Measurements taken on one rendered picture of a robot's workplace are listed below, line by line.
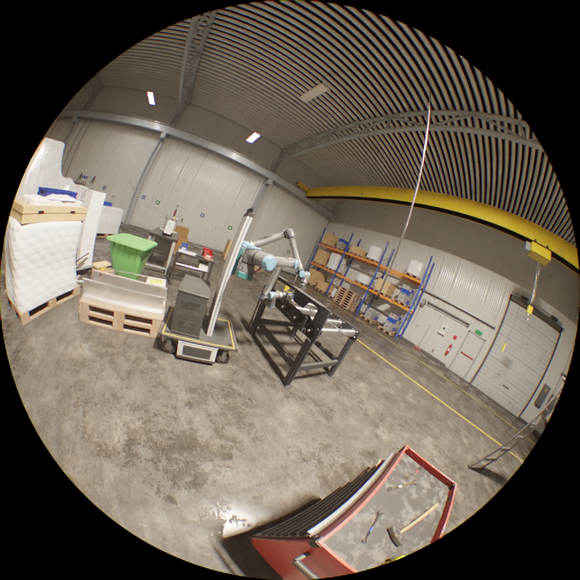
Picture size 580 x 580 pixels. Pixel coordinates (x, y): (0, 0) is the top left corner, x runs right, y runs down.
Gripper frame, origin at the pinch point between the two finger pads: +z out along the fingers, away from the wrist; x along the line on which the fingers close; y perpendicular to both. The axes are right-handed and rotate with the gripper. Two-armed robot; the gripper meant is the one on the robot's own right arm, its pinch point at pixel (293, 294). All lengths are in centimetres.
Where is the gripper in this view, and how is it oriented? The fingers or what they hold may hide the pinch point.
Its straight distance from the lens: 235.8
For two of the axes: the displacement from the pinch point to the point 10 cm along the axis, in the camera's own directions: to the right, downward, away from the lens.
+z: 8.5, -0.3, 5.3
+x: -4.8, -4.7, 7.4
